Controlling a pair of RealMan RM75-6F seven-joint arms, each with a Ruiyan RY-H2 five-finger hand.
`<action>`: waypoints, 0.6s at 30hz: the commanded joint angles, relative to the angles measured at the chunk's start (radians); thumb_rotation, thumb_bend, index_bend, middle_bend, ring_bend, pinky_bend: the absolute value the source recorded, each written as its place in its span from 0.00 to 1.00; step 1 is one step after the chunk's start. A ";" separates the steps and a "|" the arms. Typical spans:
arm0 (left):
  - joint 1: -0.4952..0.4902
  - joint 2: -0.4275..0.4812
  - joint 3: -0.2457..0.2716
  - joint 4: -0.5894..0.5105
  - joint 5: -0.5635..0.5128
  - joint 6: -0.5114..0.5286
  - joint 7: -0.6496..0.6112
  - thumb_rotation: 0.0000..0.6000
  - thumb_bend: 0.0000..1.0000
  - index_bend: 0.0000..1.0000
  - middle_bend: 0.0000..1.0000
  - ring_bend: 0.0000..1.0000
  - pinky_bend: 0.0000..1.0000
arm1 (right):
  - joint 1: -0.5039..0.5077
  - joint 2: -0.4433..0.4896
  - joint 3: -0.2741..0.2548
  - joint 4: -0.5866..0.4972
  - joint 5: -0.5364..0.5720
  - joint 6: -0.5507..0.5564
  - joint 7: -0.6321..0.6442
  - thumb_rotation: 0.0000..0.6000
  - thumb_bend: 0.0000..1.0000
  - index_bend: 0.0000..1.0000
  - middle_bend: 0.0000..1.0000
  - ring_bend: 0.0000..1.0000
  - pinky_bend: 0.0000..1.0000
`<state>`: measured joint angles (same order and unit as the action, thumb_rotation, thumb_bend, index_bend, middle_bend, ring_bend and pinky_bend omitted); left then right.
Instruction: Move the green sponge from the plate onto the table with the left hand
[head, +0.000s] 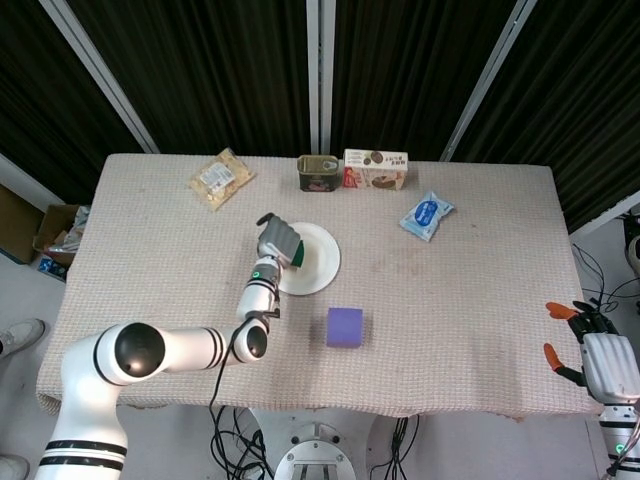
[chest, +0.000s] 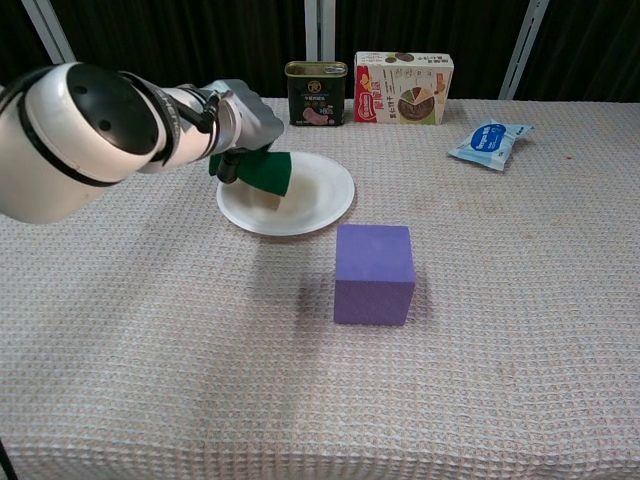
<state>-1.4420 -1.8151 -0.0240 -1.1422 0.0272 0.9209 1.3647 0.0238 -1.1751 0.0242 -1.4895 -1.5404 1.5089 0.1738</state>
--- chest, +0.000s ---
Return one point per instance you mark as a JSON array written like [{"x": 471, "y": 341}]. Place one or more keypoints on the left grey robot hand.
[{"x": 250, "y": 120}]

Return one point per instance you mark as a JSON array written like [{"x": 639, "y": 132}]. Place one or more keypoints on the green scrubbing sponge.
[{"x": 267, "y": 172}]

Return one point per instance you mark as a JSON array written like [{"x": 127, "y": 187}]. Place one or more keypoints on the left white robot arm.
[{"x": 95, "y": 140}]

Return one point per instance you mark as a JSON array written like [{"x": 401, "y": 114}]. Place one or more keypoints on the white round plate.
[{"x": 320, "y": 195}]

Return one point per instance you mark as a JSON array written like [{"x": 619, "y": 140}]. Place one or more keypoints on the dark luncheon meat tin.
[{"x": 316, "y": 95}]

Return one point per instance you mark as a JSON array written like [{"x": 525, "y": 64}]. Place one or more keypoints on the red white snack box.
[{"x": 402, "y": 90}]

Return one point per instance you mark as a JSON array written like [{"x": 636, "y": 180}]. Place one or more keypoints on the purple foam cube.
[{"x": 374, "y": 275}]

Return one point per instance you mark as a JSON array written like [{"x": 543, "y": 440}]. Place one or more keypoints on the beige waffle tablecloth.
[{"x": 320, "y": 350}]

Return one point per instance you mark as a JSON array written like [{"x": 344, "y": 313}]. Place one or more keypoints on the blue white wet wipes pack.
[{"x": 490, "y": 142}]

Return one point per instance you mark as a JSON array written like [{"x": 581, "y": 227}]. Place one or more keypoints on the grey metal frame post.
[
  {"x": 324, "y": 30},
  {"x": 47, "y": 30},
  {"x": 522, "y": 47}
]

